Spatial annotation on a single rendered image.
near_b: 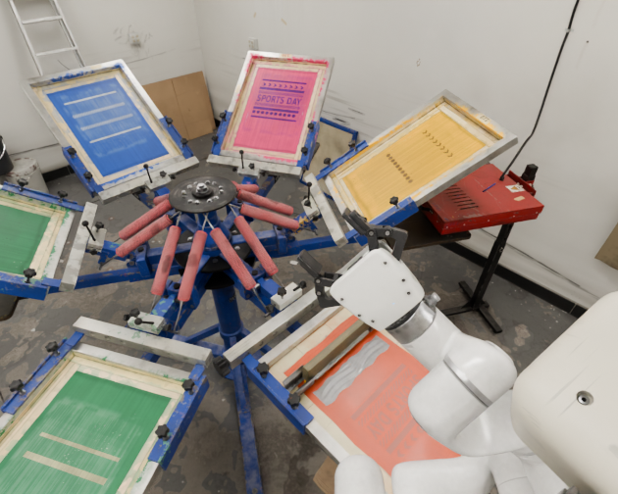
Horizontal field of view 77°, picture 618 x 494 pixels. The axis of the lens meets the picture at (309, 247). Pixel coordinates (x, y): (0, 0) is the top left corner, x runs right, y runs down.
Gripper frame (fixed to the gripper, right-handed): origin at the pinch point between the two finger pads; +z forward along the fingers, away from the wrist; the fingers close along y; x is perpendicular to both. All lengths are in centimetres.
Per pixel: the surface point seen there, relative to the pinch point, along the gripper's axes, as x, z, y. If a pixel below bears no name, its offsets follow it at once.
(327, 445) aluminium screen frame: 40, -53, 65
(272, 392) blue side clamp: 51, -32, 73
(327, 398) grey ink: 57, -49, 64
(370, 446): 45, -65, 58
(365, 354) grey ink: 76, -53, 52
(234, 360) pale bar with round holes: 57, -17, 79
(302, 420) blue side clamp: 44, -44, 68
